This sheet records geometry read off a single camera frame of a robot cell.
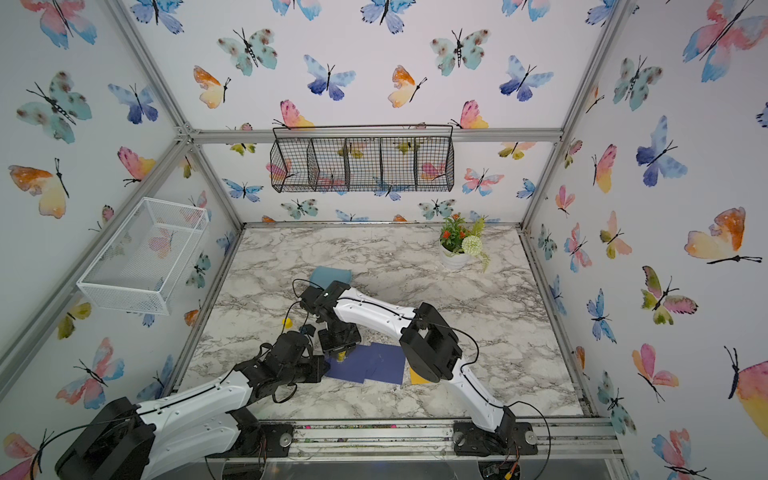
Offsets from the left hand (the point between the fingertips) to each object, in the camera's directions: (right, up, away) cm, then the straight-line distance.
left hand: (334, 365), depth 85 cm
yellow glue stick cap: (-16, +10, +8) cm, 20 cm away
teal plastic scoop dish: (-8, +24, +22) cm, 34 cm away
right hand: (+1, +4, -3) cm, 5 cm away
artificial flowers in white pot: (+38, +36, +12) cm, 54 cm away
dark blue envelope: (+14, 0, +1) cm, 15 cm away
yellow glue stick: (+3, +4, -4) cm, 6 cm away
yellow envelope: (+21, +8, -28) cm, 36 cm away
